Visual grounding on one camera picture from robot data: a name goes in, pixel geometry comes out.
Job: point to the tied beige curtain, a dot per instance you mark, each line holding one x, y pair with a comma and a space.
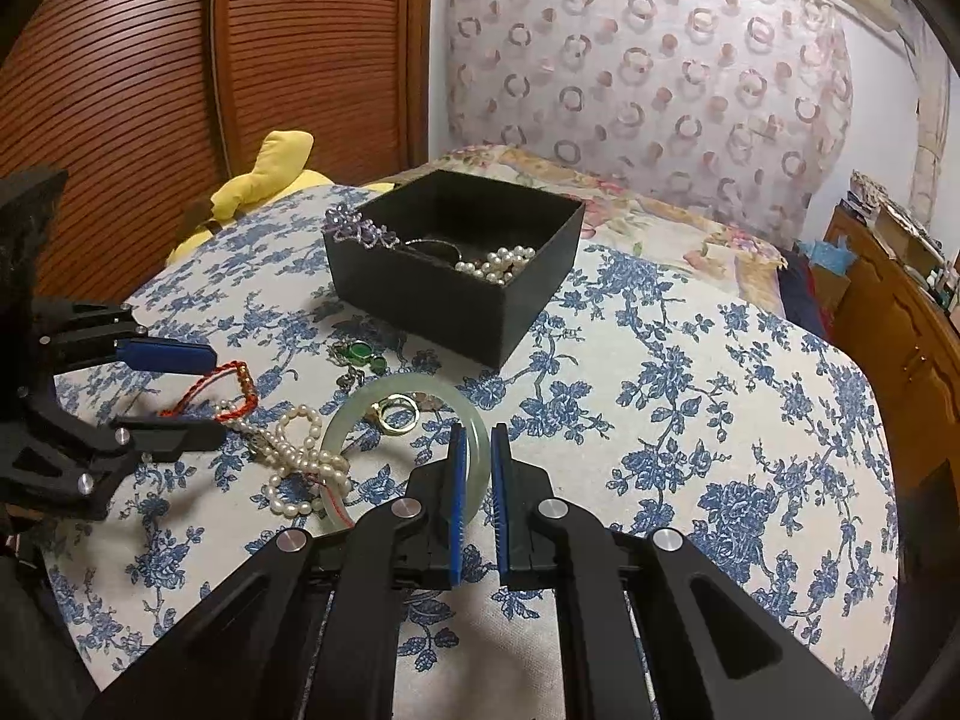
930, 127

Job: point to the blue bag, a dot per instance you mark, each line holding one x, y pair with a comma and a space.
825, 262

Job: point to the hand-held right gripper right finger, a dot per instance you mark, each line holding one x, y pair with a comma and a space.
501, 510

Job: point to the floral bedsheet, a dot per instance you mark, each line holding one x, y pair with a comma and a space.
675, 240

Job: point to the dark blue blanket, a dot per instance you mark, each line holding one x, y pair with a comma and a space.
802, 292

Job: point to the brown slatted wooden wardrobe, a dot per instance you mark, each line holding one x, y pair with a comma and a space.
150, 52

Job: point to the silver metal bangle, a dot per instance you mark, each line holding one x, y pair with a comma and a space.
439, 242

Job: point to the cluttered cardboard box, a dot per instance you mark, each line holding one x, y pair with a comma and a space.
892, 214

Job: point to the yellow plush toy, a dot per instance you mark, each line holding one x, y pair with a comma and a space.
285, 157

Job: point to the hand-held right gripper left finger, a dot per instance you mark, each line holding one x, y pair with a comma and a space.
454, 510

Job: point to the pale green jade bangle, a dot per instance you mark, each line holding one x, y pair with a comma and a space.
405, 384

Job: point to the green stone pendant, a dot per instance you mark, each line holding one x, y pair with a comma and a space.
361, 351

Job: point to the wooden sideboard cabinet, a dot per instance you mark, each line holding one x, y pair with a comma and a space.
900, 337

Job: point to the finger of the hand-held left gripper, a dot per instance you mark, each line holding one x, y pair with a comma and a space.
176, 435
165, 356

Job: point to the blue floral tablecloth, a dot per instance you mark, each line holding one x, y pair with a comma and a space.
675, 405

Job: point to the black box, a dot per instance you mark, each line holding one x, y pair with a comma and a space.
450, 315

